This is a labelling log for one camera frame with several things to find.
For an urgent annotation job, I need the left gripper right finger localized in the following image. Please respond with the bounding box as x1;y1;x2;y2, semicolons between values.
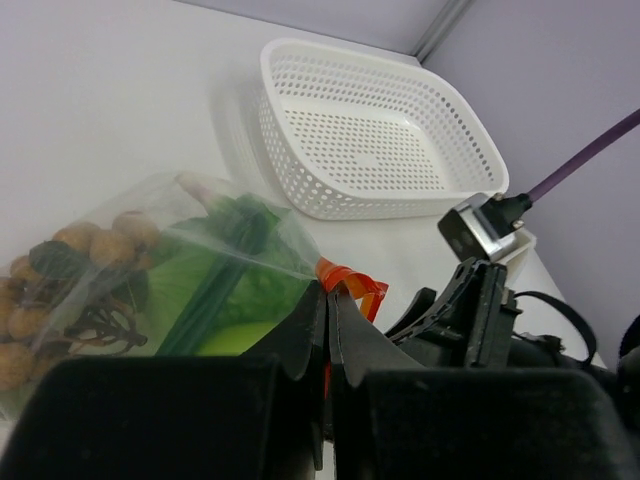
327;287;639;479

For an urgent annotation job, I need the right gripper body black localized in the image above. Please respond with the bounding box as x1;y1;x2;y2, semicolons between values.
386;258;521;368

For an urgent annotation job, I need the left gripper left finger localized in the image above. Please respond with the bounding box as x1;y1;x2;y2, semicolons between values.
1;283;325;479

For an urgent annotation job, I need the clear zip bag orange seal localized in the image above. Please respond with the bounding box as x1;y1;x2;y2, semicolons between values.
1;173;388;422

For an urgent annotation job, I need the green fake apple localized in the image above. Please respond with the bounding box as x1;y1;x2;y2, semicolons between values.
196;322;277;356

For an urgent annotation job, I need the green fake lettuce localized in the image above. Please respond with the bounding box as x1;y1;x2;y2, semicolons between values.
144;196;319;349

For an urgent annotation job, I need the brown fake longan bunch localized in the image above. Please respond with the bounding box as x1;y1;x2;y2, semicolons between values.
1;211;161;392

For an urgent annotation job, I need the white perforated plastic basket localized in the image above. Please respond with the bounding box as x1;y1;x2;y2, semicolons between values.
258;39;509;221

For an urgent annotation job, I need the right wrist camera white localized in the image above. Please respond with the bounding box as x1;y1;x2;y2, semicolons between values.
437;193;536;282

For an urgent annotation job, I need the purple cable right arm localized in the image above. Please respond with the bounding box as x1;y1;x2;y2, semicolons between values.
499;107;640;214

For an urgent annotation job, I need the right aluminium frame post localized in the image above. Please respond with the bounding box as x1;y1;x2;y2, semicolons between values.
411;0;476;65

